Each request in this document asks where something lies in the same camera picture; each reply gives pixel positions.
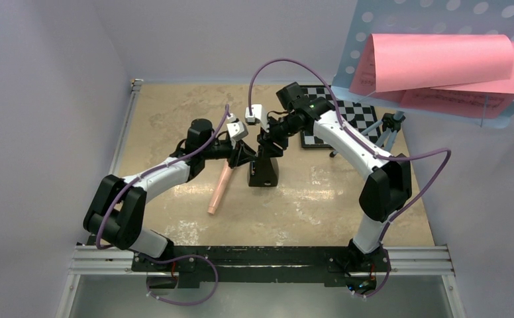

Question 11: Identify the pink sheet music front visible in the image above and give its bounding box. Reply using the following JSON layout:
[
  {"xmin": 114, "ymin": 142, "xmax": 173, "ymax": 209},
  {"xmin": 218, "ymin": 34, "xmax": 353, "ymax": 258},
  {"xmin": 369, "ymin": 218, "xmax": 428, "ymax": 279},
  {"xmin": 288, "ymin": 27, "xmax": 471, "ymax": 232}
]
[{"xmin": 349, "ymin": 34, "xmax": 514, "ymax": 95}]

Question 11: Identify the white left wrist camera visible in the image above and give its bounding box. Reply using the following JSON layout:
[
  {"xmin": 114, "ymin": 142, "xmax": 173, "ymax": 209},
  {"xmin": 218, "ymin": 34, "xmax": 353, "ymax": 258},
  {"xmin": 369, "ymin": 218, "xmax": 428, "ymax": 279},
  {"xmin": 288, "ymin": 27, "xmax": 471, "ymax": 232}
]
[{"xmin": 227, "ymin": 113, "xmax": 249, "ymax": 142}]

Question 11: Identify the pink sheet music back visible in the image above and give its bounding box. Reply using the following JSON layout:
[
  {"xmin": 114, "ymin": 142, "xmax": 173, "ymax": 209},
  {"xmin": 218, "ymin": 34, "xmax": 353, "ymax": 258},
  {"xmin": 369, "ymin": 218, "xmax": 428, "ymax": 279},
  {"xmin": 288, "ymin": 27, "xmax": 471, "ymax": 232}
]
[{"xmin": 357, "ymin": 41, "xmax": 514, "ymax": 119}]

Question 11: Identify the pink sheet music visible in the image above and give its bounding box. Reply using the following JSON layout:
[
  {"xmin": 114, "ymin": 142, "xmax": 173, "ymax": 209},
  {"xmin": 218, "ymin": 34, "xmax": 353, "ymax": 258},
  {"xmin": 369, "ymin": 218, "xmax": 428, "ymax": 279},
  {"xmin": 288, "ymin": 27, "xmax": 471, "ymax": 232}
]
[
  {"xmin": 357, "ymin": 41, "xmax": 514, "ymax": 119},
  {"xmin": 349, "ymin": 34, "xmax": 514, "ymax": 95}
]

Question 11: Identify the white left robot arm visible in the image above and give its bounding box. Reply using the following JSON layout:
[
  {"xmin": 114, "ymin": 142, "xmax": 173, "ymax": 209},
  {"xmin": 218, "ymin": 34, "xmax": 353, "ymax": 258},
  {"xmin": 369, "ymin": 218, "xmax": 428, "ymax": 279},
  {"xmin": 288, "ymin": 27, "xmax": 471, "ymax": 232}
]
[{"xmin": 83, "ymin": 115, "xmax": 256, "ymax": 271}]

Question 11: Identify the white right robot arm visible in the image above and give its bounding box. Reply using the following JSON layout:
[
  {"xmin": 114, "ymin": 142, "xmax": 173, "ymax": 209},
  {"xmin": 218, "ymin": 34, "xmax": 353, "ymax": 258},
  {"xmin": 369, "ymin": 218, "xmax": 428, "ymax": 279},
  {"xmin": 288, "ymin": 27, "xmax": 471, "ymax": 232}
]
[{"xmin": 244, "ymin": 82, "xmax": 412, "ymax": 270}]

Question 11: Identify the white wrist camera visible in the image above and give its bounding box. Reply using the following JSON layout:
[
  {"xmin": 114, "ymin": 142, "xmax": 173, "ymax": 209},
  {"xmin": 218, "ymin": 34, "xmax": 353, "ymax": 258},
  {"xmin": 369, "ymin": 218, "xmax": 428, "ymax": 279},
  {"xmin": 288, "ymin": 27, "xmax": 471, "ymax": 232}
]
[
  {"xmin": 227, "ymin": 113, "xmax": 249, "ymax": 142},
  {"xmin": 244, "ymin": 104, "xmax": 268, "ymax": 131}
]

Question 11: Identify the black white chessboard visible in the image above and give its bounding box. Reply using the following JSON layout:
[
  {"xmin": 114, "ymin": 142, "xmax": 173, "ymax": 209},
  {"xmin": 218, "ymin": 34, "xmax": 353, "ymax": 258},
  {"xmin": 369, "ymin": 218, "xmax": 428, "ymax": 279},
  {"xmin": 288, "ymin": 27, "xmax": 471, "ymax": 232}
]
[{"xmin": 300, "ymin": 85, "xmax": 378, "ymax": 150}]

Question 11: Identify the pink recorder flute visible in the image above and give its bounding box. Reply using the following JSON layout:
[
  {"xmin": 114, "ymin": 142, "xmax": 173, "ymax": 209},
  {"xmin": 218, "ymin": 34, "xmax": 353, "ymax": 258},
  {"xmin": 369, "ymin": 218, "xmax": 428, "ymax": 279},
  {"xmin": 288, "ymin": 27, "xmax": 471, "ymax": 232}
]
[{"xmin": 207, "ymin": 162, "xmax": 233, "ymax": 215}]

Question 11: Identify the black metronome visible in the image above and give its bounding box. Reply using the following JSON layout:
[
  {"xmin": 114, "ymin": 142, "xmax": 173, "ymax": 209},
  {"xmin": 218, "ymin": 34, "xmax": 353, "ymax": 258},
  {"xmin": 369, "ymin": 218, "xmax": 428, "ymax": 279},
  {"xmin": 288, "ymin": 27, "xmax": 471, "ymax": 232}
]
[{"xmin": 248, "ymin": 146, "xmax": 280, "ymax": 187}]

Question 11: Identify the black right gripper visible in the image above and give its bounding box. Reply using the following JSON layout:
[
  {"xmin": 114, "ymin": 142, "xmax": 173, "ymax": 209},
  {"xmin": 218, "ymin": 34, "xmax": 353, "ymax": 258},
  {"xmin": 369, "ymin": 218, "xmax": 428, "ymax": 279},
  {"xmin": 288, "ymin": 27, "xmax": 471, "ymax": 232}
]
[{"xmin": 256, "ymin": 113, "xmax": 303, "ymax": 160}]

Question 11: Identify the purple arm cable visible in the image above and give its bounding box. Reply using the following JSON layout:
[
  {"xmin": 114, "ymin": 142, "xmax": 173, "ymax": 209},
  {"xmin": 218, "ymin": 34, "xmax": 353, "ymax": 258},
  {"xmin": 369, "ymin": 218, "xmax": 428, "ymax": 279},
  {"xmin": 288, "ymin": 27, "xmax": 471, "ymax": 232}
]
[
  {"xmin": 94, "ymin": 103, "xmax": 232, "ymax": 307},
  {"xmin": 248, "ymin": 58, "xmax": 452, "ymax": 299}
]

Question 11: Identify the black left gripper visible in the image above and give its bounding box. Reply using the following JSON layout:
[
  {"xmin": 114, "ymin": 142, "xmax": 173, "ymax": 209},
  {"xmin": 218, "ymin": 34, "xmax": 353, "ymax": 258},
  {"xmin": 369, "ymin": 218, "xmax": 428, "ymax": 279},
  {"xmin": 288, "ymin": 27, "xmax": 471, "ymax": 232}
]
[{"xmin": 201, "ymin": 138, "xmax": 257, "ymax": 169}]

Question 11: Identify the aluminium frame rail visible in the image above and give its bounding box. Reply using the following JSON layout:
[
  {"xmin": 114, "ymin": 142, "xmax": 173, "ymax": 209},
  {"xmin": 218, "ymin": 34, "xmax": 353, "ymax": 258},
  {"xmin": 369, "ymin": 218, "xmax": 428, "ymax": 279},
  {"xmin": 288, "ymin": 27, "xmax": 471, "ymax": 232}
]
[{"xmin": 70, "ymin": 83, "xmax": 454, "ymax": 299}]

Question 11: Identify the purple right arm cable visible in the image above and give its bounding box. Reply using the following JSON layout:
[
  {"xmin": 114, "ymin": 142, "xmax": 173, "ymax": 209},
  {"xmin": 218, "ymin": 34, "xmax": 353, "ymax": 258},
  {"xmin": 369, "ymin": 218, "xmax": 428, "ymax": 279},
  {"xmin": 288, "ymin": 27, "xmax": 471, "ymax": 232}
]
[{"xmin": 248, "ymin": 58, "xmax": 452, "ymax": 299}]

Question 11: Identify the light blue music stand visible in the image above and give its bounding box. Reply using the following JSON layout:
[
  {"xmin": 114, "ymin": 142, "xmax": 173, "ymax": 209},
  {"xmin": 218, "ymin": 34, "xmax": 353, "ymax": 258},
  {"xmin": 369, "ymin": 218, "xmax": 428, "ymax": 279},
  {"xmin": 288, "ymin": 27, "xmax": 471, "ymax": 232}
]
[{"xmin": 329, "ymin": 0, "xmax": 514, "ymax": 203}]

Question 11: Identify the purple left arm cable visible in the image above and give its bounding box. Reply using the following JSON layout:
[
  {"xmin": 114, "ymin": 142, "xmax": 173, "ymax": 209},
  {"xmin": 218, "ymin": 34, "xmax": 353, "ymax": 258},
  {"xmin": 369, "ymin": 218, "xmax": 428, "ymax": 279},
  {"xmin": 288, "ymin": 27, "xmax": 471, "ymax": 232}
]
[{"xmin": 94, "ymin": 103, "xmax": 232, "ymax": 307}]

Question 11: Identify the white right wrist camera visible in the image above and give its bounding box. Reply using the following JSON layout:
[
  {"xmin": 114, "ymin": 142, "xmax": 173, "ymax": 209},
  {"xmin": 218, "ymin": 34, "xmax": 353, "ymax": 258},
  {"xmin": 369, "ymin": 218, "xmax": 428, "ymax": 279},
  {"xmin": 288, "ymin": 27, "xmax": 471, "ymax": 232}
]
[{"xmin": 244, "ymin": 104, "xmax": 268, "ymax": 131}]

